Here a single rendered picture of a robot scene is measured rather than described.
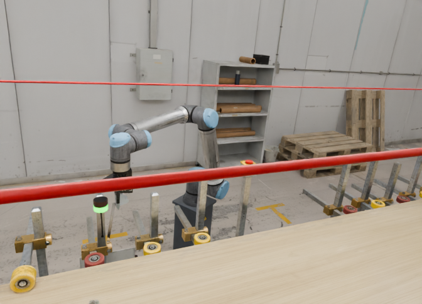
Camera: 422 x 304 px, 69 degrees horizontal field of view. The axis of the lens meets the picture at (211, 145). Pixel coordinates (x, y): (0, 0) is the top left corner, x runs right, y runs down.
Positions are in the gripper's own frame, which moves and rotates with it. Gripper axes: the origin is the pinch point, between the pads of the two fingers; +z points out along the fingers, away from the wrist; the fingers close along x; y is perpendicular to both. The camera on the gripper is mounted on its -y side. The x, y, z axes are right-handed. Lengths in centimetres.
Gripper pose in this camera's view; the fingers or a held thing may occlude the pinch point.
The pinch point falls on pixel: (117, 206)
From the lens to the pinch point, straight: 161.3
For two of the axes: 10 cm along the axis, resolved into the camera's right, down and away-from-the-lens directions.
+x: -4.0, -3.3, 8.5
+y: 9.1, -0.6, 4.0
